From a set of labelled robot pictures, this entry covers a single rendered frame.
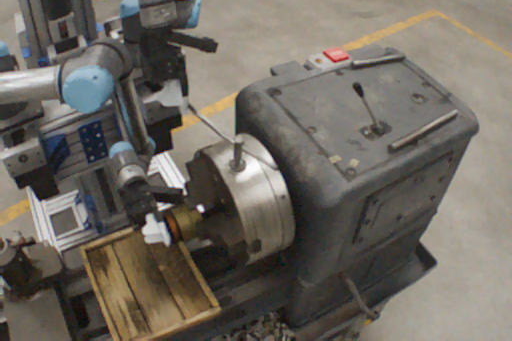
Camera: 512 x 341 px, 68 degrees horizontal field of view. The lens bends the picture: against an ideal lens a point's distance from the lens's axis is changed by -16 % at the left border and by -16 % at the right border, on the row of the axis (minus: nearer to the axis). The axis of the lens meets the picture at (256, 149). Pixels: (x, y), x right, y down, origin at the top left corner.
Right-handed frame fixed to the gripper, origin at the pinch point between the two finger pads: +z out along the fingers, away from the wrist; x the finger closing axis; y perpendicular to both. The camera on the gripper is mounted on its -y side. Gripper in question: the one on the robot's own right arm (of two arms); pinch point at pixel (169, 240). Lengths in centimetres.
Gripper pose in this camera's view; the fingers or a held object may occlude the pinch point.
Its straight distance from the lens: 108.1
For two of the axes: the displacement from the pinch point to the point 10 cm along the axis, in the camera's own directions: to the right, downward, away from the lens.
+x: 0.2, -7.1, -7.0
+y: -8.8, 3.2, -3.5
